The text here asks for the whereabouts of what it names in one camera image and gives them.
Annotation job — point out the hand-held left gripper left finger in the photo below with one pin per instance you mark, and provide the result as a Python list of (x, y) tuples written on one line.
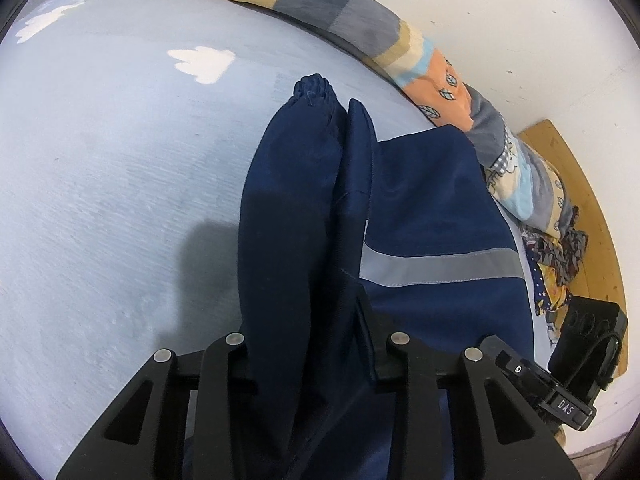
[(220, 362)]

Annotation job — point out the wooden bed board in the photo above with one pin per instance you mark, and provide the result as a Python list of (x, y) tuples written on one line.
[(585, 200)]

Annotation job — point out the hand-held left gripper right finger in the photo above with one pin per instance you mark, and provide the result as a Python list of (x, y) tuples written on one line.
[(400, 362)]

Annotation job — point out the navy blue work jacket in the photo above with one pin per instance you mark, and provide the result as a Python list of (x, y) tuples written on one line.
[(340, 270)]

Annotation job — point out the dark patterned crumpled cloth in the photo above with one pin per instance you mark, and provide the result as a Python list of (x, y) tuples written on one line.
[(555, 260)]

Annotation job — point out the patchwork patterned quilt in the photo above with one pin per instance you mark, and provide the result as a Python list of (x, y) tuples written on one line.
[(360, 15)]

